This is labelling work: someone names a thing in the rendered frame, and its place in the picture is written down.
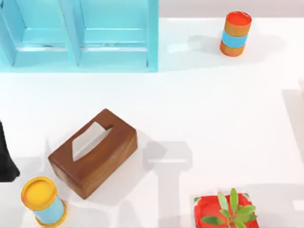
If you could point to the wooden tissue box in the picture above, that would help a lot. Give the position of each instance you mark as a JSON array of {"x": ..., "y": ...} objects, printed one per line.
[{"x": 102, "y": 156}]

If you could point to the white tissue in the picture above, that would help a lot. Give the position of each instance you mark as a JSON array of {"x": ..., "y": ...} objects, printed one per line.
[{"x": 85, "y": 142}]

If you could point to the light blue rack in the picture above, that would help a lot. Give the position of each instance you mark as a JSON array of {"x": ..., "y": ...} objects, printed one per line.
[{"x": 114, "y": 35}]

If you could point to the red plant pot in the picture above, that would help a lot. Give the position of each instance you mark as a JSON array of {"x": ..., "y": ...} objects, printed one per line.
[{"x": 206, "y": 209}]

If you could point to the orange and blue can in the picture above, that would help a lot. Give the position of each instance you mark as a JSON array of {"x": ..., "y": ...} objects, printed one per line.
[{"x": 235, "y": 35}]

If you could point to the green succulent plant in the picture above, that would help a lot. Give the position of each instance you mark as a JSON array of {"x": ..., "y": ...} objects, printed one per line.
[{"x": 234, "y": 209}]

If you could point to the yellow and blue can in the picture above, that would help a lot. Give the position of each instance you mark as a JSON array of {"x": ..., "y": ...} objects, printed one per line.
[{"x": 45, "y": 202}]

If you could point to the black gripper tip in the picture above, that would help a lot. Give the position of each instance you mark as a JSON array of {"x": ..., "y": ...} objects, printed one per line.
[{"x": 6, "y": 164}]

